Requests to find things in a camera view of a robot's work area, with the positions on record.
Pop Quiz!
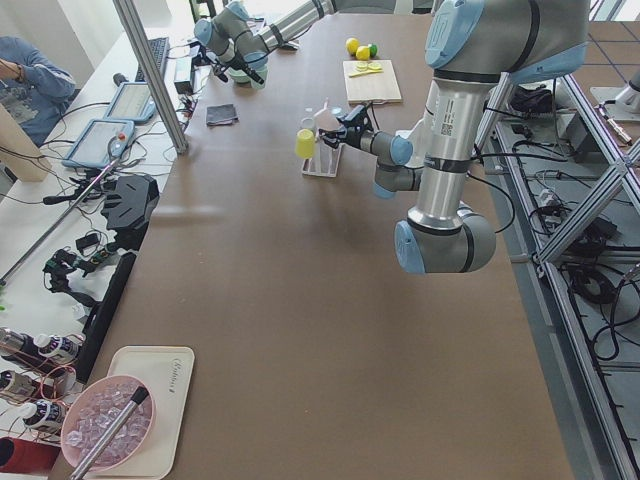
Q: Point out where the yellow cup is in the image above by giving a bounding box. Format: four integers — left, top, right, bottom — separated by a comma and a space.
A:
294, 128, 316, 159

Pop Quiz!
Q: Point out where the white cup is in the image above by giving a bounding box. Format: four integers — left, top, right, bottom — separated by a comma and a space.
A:
300, 117, 316, 133

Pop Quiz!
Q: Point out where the grey cloth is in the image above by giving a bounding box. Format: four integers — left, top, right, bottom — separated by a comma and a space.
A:
206, 103, 238, 127

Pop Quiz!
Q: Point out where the yellow plastic knife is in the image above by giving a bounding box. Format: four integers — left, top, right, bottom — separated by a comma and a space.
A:
348, 68, 383, 78

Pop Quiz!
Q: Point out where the white wire cup holder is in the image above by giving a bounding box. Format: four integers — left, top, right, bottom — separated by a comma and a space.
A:
301, 98, 342, 178

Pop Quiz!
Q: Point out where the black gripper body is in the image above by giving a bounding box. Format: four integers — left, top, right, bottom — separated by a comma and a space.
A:
212, 51, 265, 82
319, 103, 375, 150

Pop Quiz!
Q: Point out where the beige tray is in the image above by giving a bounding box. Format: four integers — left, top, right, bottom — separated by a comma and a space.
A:
86, 346, 195, 479

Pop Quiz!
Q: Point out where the yellow lemon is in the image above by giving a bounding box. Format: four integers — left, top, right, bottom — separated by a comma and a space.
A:
355, 45, 371, 61
345, 37, 360, 56

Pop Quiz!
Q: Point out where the aluminium frame post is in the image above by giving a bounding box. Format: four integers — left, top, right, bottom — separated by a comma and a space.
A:
113, 0, 188, 155

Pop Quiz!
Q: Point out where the bamboo cutting board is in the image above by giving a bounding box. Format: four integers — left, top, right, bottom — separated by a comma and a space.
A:
343, 60, 402, 104

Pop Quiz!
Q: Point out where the blue teach pendant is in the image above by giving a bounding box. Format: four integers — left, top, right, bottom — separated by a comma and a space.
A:
62, 119, 135, 169
104, 82, 156, 125

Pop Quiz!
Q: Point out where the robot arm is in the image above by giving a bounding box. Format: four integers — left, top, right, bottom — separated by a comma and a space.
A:
320, 1, 590, 274
194, 0, 439, 88

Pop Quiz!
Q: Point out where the pink cup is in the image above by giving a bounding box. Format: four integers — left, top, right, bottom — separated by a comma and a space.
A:
313, 108, 341, 131

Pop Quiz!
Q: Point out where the green cup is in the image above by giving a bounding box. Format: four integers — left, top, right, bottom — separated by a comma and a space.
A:
227, 59, 268, 90

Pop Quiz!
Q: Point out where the seated person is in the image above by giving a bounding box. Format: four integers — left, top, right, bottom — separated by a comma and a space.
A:
1, 36, 76, 146

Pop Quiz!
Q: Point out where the pink bowl with ice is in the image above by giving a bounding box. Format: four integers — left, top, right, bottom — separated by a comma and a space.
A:
61, 375, 155, 472

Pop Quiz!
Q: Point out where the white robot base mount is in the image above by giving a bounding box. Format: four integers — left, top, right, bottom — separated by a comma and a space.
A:
395, 107, 433, 168

